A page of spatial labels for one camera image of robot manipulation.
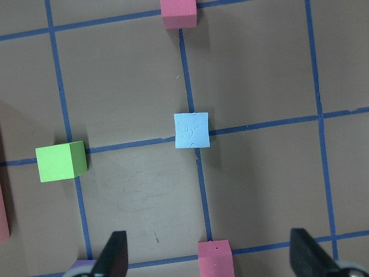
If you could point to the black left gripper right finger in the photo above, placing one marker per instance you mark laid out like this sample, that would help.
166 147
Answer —
307 258

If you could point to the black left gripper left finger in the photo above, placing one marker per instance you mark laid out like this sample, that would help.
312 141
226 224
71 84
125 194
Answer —
113 260

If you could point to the light blue foam block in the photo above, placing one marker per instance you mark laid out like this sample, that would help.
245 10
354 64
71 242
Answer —
191 130

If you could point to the purple foam block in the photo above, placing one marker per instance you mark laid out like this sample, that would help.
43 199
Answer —
82 266

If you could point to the pink foam block near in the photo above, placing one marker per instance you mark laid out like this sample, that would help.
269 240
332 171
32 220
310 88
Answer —
215 259

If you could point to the pink foam block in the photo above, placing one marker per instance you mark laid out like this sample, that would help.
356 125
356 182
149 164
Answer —
215 259
179 14

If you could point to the pink plastic tray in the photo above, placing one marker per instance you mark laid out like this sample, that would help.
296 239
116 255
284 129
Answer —
5 231

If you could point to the green foam block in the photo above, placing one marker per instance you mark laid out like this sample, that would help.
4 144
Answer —
62 161

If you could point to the pink foam block far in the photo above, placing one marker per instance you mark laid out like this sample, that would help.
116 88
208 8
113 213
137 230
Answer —
179 14

